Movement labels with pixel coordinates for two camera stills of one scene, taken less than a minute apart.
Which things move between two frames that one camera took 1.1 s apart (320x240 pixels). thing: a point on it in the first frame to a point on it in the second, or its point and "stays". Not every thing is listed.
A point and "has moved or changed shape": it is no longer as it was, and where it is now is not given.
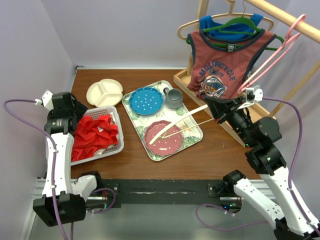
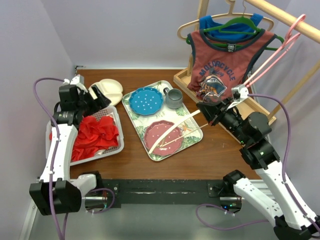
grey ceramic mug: x=173 y=98 stays
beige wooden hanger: x=231 y=13 stays
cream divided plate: x=105 y=93 stays
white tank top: x=112 y=122 has moved or changed shape
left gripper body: x=78 y=109 to x=86 y=104
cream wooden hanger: x=161 y=134 has moved or changed shape
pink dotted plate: x=166 y=146 stays
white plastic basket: x=93 y=113 stays
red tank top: x=92 y=135 stays
